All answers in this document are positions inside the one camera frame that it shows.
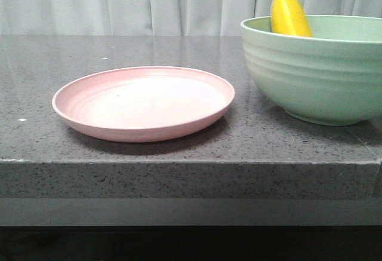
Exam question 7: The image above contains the white curtain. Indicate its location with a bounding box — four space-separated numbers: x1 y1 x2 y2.
1 0 381 36

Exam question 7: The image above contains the pink plate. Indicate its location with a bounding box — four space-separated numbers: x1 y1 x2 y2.
52 66 235 143

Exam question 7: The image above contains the green bowl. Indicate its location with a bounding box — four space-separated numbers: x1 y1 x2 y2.
241 15 381 126

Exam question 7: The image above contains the yellow banana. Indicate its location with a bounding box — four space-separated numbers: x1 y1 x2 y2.
270 0 312 37

